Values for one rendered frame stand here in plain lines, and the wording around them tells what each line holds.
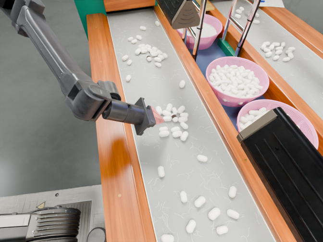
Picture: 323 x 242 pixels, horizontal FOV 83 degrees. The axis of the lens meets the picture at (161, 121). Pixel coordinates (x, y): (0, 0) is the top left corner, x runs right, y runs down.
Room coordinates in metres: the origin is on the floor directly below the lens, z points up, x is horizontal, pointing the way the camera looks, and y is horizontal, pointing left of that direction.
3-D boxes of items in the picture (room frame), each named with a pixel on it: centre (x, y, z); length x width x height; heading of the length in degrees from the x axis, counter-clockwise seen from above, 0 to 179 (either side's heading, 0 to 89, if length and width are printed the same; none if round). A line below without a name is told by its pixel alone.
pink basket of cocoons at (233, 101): (0.61, -0.33, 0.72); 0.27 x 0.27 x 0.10
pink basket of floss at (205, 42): (1.04, -0.21, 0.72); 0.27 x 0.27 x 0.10
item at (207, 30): (1.04, -0.21, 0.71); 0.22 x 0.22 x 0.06
